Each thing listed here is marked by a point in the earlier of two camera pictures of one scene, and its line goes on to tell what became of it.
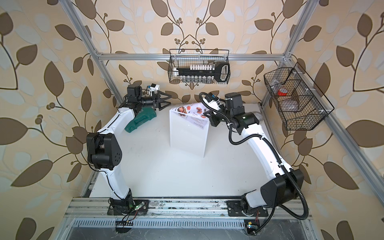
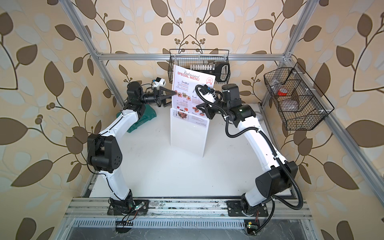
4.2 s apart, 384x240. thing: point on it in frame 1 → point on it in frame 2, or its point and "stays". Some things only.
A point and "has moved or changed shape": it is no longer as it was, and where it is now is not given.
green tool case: [145, 113] stays
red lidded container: [282, 92] stays
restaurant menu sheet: [193, 113] has moved or changed shape
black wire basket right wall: [301, 106] stays
